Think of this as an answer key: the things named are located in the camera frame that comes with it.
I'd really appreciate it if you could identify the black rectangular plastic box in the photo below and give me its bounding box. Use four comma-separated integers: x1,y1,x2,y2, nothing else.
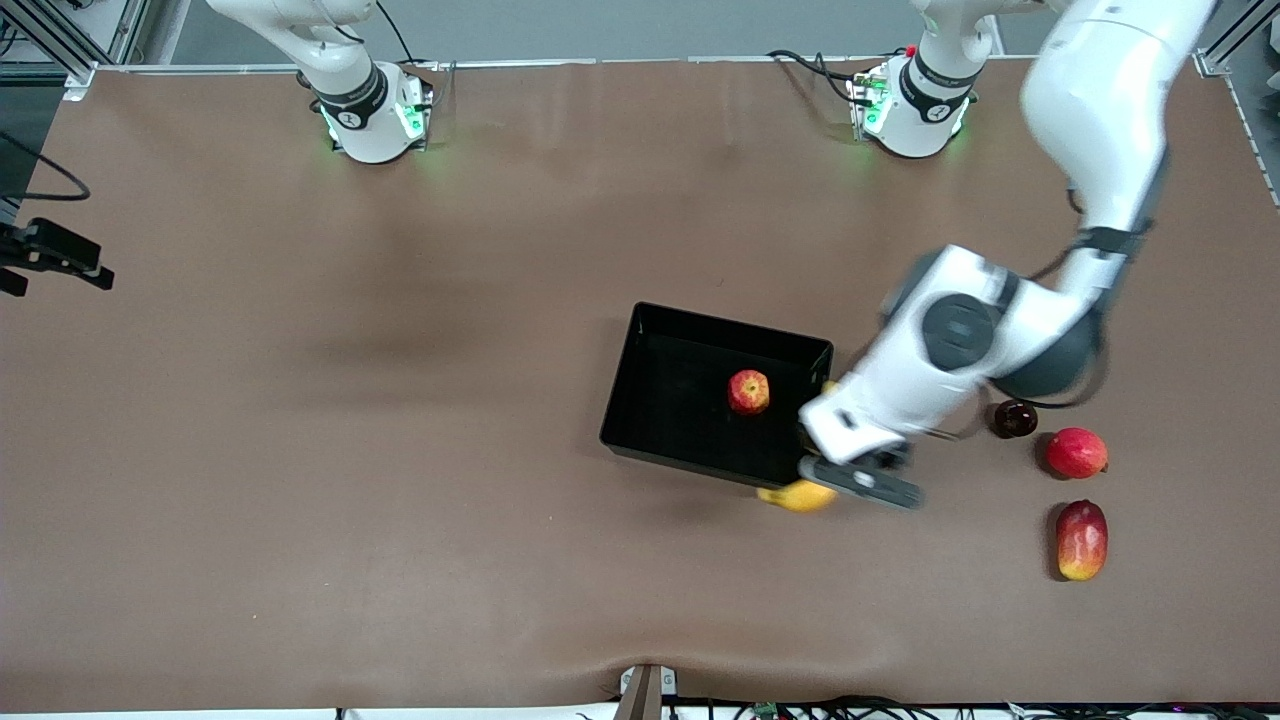
599,302,835,493

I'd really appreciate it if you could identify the red yellow apple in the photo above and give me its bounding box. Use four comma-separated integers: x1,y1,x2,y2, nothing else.
727,369,772,416

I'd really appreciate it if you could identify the yellow banana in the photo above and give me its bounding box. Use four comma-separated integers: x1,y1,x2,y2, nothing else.
757,378,839,514

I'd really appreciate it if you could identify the brown table cover mat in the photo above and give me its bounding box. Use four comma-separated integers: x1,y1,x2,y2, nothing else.
0,55,1280,713

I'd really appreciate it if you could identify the dark purple plum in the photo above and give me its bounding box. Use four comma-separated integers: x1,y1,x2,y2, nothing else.
992,398,1039,439

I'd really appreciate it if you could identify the round red peach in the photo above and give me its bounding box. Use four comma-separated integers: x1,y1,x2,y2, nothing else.
1046,427,1109,479

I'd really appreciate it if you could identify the red yellow mango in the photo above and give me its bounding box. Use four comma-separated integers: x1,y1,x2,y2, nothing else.
1056,500,1109,582

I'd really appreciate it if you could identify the grey aluminium corner strut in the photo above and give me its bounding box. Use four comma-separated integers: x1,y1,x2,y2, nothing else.
1193,0,1280,79

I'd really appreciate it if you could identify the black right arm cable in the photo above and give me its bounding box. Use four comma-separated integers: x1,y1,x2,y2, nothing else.
0,130,91,201

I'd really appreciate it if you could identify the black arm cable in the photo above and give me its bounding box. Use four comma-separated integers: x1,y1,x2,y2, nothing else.
940,185,1113,441
0,130,91,201

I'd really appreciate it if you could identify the silver aluminium frame strut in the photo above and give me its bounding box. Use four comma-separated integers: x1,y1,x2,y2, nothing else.
100,0,153,66

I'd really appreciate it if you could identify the black right base cable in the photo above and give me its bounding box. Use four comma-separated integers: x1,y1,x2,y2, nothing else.
375,0,441,73

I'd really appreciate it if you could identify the black base cable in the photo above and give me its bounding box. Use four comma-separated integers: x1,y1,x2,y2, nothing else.
766,47,863,108
375,0,441,73

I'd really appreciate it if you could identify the aluminium table edge rail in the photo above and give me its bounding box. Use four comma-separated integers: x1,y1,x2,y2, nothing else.
65,52,1236,79

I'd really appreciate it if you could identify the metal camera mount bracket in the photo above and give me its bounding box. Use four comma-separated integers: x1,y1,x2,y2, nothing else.
618,663,679,720

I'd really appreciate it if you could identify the black left base cable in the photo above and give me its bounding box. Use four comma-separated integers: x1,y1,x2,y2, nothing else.
766,47,863,108

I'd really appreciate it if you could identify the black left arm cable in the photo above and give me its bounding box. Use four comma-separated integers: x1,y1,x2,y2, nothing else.
940,185,1113,441

